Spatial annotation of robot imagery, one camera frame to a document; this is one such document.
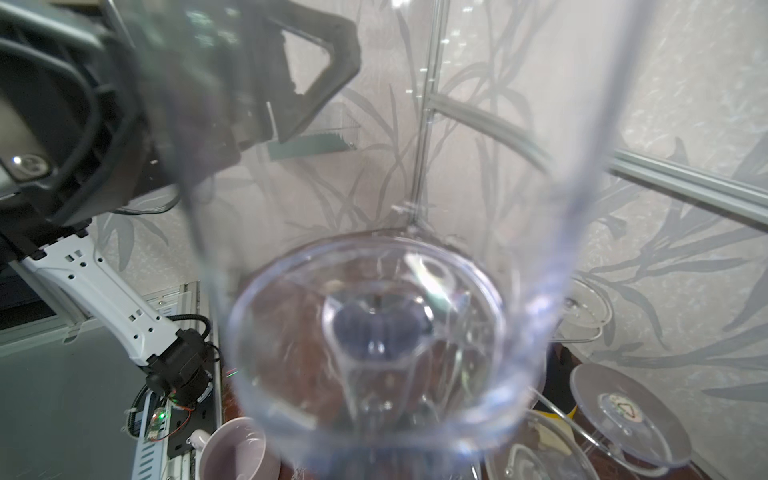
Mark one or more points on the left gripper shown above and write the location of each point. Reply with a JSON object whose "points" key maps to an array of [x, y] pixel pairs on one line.
{"points": [[75, 141]]}

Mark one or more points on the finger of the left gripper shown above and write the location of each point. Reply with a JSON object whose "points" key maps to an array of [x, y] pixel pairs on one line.
{"points": [[300, 58]]}

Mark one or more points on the clear champagne flute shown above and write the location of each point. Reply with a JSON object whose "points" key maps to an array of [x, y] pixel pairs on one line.
{"points": [[585, 308], [630, 416], [387, 310]]}

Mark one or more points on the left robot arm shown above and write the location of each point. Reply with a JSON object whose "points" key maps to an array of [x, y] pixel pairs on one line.
{"points": [[193, 79]]}

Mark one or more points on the chrome wine glass rack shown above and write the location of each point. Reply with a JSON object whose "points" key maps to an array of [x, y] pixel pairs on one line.
{"points": [[544, 446]]}

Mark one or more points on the clear wine glass front centre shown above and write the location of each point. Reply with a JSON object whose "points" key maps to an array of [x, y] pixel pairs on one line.
{"points": [[539, 449]]}

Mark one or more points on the green circuit board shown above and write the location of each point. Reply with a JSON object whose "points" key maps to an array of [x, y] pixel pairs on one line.
{"points": [[159, 425]]}

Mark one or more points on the lilac ceramic mug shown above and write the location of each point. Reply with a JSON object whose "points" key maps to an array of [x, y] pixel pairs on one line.
{"points": [[237, 450]]}

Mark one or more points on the black yellow work glove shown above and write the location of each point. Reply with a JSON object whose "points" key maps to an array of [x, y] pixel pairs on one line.
{"points": [[560, 365]]}

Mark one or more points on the clear acrylic wall shelf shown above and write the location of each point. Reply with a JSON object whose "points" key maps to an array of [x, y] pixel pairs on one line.
{"points": [[334, 130]]}

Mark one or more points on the aluminium front rail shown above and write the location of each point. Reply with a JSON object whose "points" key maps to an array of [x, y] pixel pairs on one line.
{"points": [[76, 396]]}

